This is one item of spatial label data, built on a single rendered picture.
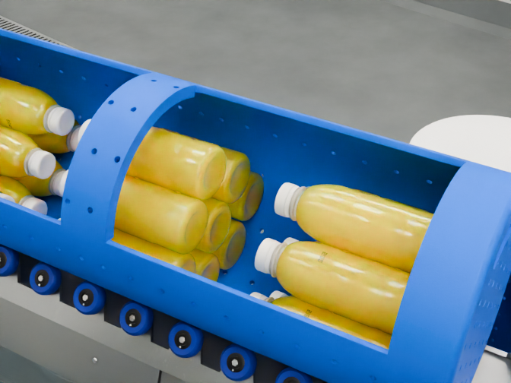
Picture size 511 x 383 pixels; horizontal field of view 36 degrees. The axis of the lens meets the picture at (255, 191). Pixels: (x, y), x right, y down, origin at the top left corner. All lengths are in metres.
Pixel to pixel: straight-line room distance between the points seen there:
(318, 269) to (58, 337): 0.43
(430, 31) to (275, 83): 1.04
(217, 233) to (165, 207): 0.11
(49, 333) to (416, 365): 0.55
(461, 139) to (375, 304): 0.51
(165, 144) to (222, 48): 3.08
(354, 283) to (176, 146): 0.27
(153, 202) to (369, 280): 0.27
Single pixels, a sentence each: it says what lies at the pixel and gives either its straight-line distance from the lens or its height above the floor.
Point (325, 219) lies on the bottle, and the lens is 0.86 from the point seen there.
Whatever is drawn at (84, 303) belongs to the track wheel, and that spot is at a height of 0.96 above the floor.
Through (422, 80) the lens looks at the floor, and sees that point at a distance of 3.82.
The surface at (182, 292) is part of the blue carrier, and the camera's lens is 0.88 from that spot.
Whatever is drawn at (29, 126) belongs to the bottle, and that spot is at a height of 1.10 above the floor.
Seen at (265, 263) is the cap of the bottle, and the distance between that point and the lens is 0.89.
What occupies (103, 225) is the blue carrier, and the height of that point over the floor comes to 1.13.
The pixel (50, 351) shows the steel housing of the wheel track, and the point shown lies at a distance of 1.15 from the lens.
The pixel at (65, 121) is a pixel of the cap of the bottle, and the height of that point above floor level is 1.11.
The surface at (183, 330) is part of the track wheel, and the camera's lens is 0.99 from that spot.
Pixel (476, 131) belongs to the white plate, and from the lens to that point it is 1.32.
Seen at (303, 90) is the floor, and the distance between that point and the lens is 3.63.
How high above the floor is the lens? 1.67
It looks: 35 degrees down
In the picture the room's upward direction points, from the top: 1 degrees clockwise
